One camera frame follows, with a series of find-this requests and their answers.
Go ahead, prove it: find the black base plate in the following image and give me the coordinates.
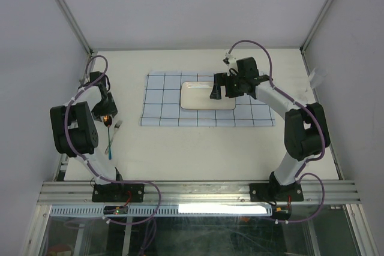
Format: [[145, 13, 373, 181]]
[[92, 183, 145, 203], [249, 182, 304, 203]]

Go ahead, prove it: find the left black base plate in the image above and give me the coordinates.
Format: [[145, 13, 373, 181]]
[[92, 183, 145, 203]]

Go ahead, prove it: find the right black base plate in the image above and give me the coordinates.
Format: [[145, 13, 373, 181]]
[[249, 182, 304, 203]]

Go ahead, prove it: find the aluminium frame post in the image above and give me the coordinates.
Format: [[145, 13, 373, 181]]
[[300, 0, 334, 55], [55, 0, 93, 56]]

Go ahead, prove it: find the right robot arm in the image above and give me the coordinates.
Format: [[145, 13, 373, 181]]
[[210, 55, 330, 200]]

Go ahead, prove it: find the white rectangular plate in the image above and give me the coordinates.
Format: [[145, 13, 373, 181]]
[[180, 82, 236, 110]]

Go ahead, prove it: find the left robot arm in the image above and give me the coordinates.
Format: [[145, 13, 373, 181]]
[[50, 71, 126, 201]]

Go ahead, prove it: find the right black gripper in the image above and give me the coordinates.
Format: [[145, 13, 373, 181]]
[[209, 72, 245, 100]]

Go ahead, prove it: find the left aluminium frame post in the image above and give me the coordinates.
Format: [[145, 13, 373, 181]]
[[55, 0, 93, 56]]

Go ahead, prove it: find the blue checkered cloth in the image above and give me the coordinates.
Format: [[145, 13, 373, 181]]
[[140, 71, 275, 127]]

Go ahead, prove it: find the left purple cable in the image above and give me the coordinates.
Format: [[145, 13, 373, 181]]
[[62, 55, 163, 256]]

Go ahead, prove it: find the white slotted cable duct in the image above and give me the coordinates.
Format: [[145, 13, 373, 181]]
[[51, 203, 272, 218]]

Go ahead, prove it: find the purple cable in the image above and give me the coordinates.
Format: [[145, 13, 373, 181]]
[[62, 55, 163, 256], [226, 40, 326, 224]]

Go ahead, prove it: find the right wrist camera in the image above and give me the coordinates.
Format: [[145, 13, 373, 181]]
[[223, 53, 238, 71]]

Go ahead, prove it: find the right aluminium frame post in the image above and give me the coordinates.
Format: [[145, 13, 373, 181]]
[[300, 0, 334, 55]]

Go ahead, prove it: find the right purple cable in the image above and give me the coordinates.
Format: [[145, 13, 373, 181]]
[[226, 40, 326, 224]]

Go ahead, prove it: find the silver fork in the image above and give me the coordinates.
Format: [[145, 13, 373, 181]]
[[104, 120, 123, 155]]

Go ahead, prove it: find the spoon with blue handle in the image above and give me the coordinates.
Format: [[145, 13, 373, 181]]
[[103, 115, 113, 160]]

